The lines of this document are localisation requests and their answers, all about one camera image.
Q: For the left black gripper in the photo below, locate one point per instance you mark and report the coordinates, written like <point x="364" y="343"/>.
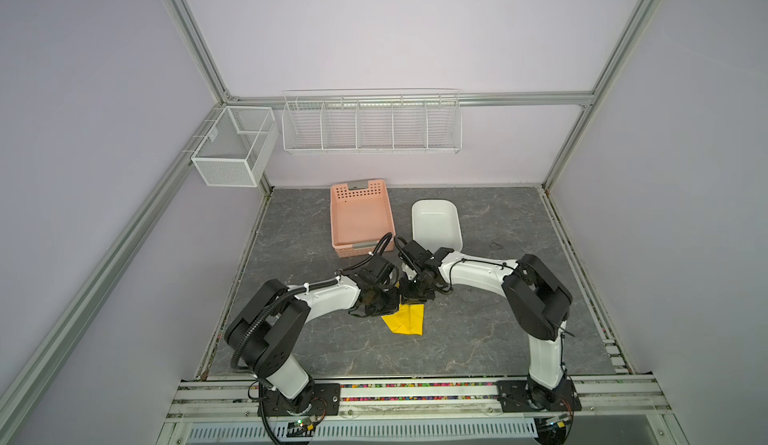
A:
<point x="392" y="307"/>

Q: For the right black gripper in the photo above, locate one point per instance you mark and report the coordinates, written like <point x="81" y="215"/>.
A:
<point x="406" y="296"/>

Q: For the yellow paper napkin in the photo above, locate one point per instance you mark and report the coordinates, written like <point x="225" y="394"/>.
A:
<point x="407" y="320"/>

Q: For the white oval tray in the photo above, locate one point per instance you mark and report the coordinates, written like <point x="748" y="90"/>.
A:
<point x="436" y="224"/>

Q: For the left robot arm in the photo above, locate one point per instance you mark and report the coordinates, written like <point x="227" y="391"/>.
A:
<point x="263" y="335"/>

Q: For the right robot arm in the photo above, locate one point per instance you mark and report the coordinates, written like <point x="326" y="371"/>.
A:
<point x="539" y="301"/>

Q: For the pink plastic basket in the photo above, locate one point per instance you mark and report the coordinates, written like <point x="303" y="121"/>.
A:
<point x="361" y="215"/>

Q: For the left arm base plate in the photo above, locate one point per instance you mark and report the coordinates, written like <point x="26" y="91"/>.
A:
<point x="300" y="398"/>

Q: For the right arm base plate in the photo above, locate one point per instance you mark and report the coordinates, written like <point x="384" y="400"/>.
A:
<point x="529" y="396"/>

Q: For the white vented cable duct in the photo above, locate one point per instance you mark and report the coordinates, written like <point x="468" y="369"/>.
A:
<point x="340" y="431"/>

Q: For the white wire wall shelf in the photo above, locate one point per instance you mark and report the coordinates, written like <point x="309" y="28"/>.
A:
<point x="388" y="120"/>

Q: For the white mesh wall box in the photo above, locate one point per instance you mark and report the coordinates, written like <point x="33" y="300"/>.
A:
<point x="236" y="148"/>

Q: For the aluminium front rail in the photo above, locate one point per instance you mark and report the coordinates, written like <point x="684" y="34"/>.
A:
<point x="400" y="398"/>

